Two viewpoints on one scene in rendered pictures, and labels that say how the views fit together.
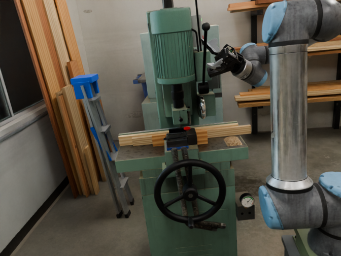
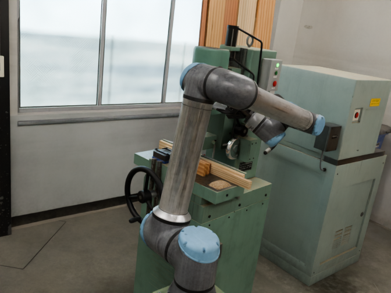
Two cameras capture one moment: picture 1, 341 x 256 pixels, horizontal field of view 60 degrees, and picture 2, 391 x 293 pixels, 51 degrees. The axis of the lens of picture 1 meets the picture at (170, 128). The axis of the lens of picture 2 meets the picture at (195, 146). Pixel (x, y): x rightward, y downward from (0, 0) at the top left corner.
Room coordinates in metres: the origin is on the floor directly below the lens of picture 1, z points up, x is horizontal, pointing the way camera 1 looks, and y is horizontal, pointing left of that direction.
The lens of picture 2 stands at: (-0.15, -1.36, 1.61)
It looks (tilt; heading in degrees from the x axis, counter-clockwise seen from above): 17 degrees down; 42
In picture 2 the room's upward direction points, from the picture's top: 7 degrees clockwise
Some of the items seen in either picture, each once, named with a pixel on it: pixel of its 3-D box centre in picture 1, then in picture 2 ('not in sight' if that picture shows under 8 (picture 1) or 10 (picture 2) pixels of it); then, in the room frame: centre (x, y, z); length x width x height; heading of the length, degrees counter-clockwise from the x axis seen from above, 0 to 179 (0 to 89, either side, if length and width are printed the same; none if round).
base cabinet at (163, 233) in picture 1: (189, 217); (199, 250); (1.48, -0.05, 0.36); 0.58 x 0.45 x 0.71; 0
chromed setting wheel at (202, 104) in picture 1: (202, 107); (234, 147); (1.49, -0.18, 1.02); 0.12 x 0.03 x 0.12; 0
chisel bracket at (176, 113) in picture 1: (179, 114); (202, 142); (1.38, -0.05, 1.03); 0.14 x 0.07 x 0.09; 0
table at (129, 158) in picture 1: (181, 154); (179, 174); (1.25, -0.04, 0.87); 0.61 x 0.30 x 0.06; 90
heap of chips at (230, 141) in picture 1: (232, 139); (219, 183); (1.27, -0.28, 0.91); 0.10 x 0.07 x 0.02; 0
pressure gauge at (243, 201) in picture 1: (246, 201); not in sight; (1.15, -0.31, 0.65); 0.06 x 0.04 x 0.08; 90
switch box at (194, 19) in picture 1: (195, 31); (270, 74); (1.68, -0.19, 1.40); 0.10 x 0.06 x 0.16; 0
